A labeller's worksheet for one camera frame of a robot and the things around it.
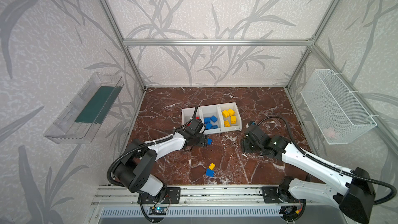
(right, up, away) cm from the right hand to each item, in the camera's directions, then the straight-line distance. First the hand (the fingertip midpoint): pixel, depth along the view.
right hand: (244, 139), depth 81 cm
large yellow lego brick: (-8, +12, +20) cm, 24 cm away
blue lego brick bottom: (-18, -18, -1) cm, 25 cm away
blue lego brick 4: (-19, -4, +10) cm, 21 cm away
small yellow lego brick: (-17, -15, +1) cm, 23 cm away
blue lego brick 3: (-19, +4, +15) cm, 25 cm away
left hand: (-21, 0, +9) cm, 23 cm away
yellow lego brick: (-4, +13, +21) cm, 25 cm away
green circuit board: (-43, -31, -10) cm, 54 cm away
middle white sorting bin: (-19, +13, +24) cm, 33 cm away
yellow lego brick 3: (-8, +6, +15) cm, 18 cm away
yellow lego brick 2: (-3, +8, +18) cm, 20 cm away
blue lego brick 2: (-16, +8, +20) cm, 27 cm away
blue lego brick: (-20, +8, +15) cm, 27 cm away
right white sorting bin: (-5, +10, +21) cm, 23 cm away
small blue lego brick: (-15, +4, +15) cm, 22 cm away
